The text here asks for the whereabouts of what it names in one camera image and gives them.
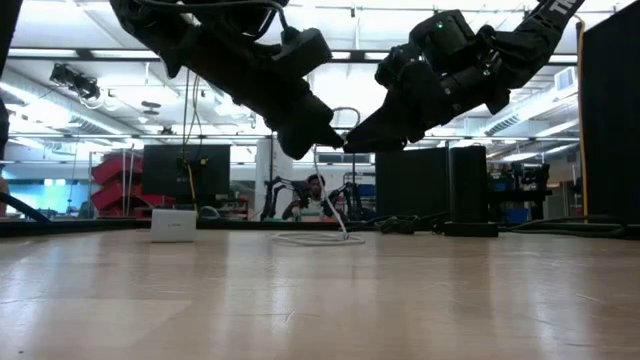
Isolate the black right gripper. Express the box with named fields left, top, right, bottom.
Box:
left=343, top=9, right=504, bottom=154

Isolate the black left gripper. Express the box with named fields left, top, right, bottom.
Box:
left=184, top=0, right=346, bottom=161

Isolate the black tower power strip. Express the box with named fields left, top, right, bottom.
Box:
left=442, top=145, right=500, bottom=239

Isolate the white USB cable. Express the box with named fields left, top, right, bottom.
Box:
left=269, top=105, right=366, bottom=248

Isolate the white power adapter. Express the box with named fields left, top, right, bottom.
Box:
left=150, top=208, right=197, bottom=244

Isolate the black partition panel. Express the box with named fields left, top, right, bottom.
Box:
left=374, top=147, right=451, bottom=221

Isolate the person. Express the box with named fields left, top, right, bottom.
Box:
left=282, top=173, right=342, bottom=222

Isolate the black background robot station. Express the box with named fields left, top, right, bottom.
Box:
left=487, top=162, right=554, bottom=224

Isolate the black monitor screen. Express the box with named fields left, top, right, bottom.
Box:
left=142, top=144, right=232, bottom=209

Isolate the red stacked shelving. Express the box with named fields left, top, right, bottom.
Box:
left=90, top=152, right=176, bottom=220

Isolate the black curtain with yellow edge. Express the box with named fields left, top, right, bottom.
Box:
left=579, top=0, right=640, bottom=226

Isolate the black ceiling light track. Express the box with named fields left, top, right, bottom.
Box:
left=7, top=48, right=381, bottom=62

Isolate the black ceiling-hung device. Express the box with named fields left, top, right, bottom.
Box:
left=48, top=63, right=101, bottom=101

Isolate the black background gantry frame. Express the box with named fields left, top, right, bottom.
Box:
left=269, top=134, right=357, bottom=221

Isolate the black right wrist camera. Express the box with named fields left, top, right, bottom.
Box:
left=374, top=42, right=420, bottom=101

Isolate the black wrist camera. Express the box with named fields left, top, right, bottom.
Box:
left=374, top=42, right=420, bottom=101
left=272, top=27, right=334, bottom=81

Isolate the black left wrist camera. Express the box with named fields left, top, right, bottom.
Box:
left=272, top=27, right=334, bottom=81

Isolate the yellow hanging cable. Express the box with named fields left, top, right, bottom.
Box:
left=186, top=72, right=202, bottom=220

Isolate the thick black power cord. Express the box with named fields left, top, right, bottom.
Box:
left=499, top=214, right=626, bottom=240

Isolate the black aluminium table frame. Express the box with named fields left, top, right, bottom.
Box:
left=0, top=218, right=640, bottom=240

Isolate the black diagonal frame brace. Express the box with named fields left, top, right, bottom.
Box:
left=0, top=192, right=50, bottom=224

